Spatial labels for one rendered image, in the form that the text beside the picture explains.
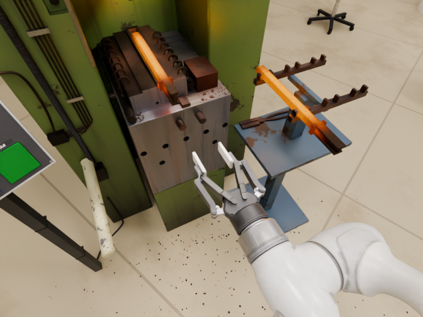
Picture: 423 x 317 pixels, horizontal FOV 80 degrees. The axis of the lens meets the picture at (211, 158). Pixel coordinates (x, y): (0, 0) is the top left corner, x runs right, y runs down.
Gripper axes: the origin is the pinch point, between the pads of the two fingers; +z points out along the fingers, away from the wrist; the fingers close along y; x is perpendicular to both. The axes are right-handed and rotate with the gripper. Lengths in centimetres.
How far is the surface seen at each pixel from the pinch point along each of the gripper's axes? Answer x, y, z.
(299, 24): -100, 228, 211
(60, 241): -52, -57, 25
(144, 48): 1, 0, 56
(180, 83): -2.2, 5.3, 34.9
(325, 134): -1.5, 32.9, -5.5
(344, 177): -100, 111, 12
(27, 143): 3.1, -40.0, 22.3
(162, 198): -59, -13, 29
